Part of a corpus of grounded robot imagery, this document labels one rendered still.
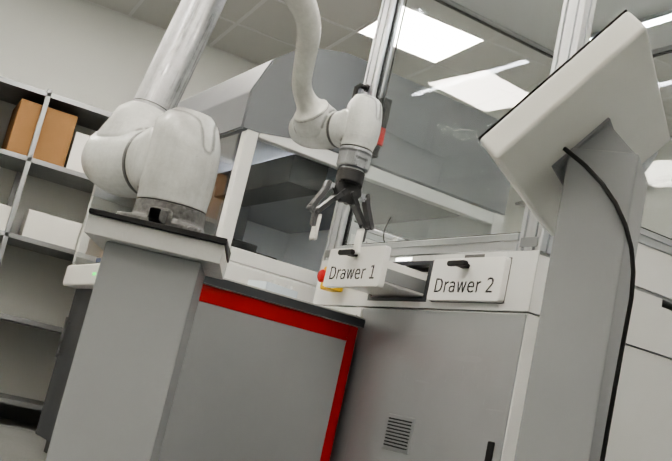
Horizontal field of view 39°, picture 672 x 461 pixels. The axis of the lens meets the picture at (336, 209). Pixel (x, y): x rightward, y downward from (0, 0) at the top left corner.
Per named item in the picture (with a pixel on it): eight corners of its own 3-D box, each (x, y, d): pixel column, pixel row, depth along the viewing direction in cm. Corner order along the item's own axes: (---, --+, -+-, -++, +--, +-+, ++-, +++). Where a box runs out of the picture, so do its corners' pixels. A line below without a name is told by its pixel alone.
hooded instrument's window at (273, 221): (210, 255, 327) (242, 130, 336) (72, 265, 481) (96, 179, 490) (469, 332, 380) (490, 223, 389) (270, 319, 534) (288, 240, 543)
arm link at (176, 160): (166, 198, 197) (191, 97, 201) (113, 194, 209) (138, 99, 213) (222, 218, 209) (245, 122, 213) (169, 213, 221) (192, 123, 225)
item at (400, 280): (381, 282, 248) (386, 259, 249) (331, 282, 270) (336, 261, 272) (498, 319, 267) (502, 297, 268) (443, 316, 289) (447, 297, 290)
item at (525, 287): (528, 311, 218) (539, 249, 221) (312, 304, 306) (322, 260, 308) (787, 395, 262) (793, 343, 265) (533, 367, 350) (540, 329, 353)
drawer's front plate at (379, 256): (377, 286, 246) (386, 245, 248) (322, 286, 271) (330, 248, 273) (383, 288, 247) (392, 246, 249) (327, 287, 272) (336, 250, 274)
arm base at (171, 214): (108, 213, 195) (115, 187, 196) (134, 229, 217) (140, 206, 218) (195, 232, 194) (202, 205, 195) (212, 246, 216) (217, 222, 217)
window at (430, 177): (524, 234, 229) (590, -120, 249) (342, 246, 303) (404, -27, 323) (526, 234, 230) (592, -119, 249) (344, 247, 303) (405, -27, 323)
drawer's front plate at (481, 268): (498, 301, 225) (506, 256, 227) (425, 299, 250) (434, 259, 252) (503, 303, 226) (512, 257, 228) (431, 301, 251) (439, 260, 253)
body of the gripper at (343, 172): (345, 163, 252) (338, 197, 251) (372, 173, 256) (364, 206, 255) (331, 166, 259) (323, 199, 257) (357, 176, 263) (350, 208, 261)
